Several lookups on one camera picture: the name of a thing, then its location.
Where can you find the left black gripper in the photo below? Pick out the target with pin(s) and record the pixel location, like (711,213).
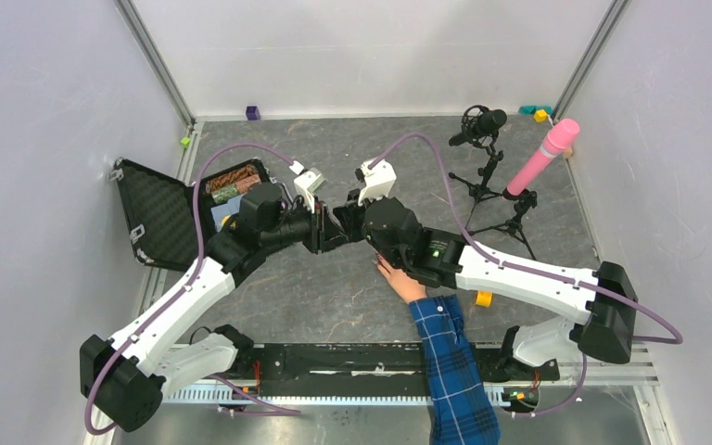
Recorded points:
(325,232)

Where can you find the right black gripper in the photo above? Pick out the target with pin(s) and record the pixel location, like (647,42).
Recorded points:
(349,214)

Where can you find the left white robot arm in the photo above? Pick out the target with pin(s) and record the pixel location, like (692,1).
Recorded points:
(127,376)

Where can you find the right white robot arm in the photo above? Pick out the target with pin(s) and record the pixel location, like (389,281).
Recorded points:
(593,309)

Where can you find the blue plaid sleeve forearm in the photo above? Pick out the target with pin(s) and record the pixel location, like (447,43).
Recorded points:
(461,410)

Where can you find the person hand with painted nails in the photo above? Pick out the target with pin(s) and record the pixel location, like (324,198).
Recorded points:
(407,288)

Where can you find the purple cube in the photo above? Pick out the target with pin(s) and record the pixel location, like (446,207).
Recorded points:
(253,113)

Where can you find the yellow block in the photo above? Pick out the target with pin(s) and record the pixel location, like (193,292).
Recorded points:
(484,298)

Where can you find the black tripod stand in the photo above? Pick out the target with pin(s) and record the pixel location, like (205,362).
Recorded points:
(513,227)

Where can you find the black poker chip case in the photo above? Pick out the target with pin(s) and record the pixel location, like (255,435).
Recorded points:
(159,209)

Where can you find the teal block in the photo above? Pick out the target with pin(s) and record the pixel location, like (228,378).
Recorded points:
(531,110)

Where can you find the small yellow cube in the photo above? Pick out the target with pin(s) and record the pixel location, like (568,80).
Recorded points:
(540,115)

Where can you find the pink foam cylinder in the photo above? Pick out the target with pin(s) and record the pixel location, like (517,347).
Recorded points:
(558,140)

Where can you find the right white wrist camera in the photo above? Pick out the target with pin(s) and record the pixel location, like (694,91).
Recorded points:
(377,181)

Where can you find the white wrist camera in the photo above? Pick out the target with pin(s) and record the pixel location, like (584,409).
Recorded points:
(306,182)
(377,181)

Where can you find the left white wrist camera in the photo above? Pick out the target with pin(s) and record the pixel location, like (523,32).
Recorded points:
(306,182)

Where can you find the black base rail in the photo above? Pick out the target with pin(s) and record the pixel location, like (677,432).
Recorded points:
(387,371)

